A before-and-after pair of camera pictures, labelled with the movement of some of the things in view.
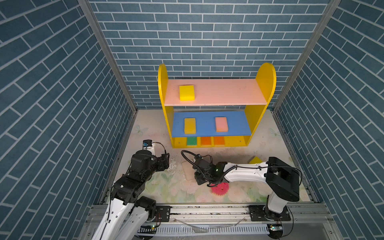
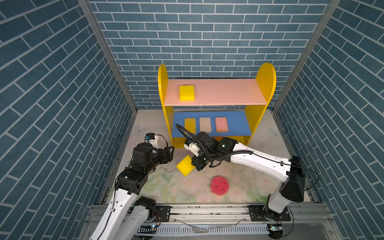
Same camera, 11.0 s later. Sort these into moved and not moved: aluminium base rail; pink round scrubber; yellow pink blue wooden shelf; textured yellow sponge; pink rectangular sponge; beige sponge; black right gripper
Moved: beige sponge; black right gripper
Not moved: yellow pink blue wooden shelf; aluminium base rail; pink rectangular sponge; pink round scrubber; textured yellow sponge
